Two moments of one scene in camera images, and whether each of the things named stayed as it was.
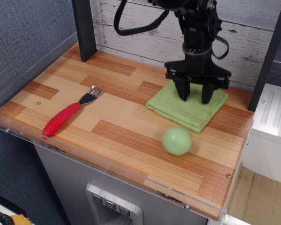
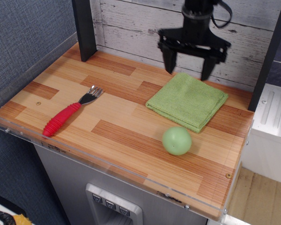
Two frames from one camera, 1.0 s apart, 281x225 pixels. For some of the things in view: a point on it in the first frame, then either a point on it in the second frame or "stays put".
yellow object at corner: x=20 y=220 stays put
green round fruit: x=177 y=140 stays put
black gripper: x=199 y=67 to x=195 y=36
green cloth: x=192 y=115 stays put
